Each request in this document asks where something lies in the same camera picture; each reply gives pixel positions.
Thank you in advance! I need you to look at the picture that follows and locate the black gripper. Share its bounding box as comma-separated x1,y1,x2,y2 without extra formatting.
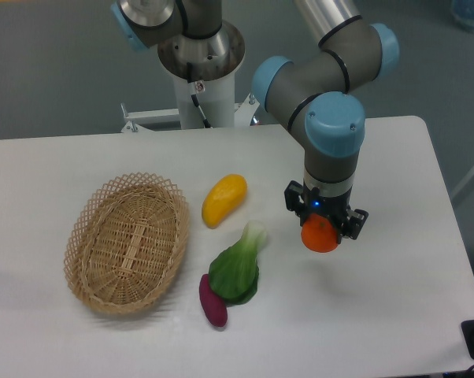
284,180,368,240

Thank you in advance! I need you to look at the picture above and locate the orange fruit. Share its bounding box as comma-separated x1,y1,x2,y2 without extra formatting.
301,213,339,253

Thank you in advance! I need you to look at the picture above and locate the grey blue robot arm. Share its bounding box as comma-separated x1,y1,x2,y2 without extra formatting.
111,1,399,239

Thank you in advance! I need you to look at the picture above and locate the yellow mango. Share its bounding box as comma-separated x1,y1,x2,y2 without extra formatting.
201,174,247,228

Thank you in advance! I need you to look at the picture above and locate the green bok choy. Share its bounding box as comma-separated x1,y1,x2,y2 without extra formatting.
209,220,268,305

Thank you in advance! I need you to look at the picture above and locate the purple sweet potato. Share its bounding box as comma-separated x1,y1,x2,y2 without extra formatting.
198,274,228,328

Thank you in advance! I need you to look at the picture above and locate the oval wicker basket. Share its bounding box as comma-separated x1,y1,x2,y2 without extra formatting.
64,172,190,315

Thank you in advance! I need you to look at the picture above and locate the blue object top right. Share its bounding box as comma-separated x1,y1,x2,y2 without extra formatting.
450,0,474,33

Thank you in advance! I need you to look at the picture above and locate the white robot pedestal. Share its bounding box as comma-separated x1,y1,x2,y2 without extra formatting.
120,19,261,133

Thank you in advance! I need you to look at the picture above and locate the black cable on pedestal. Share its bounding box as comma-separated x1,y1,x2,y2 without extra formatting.
186,61,213,129

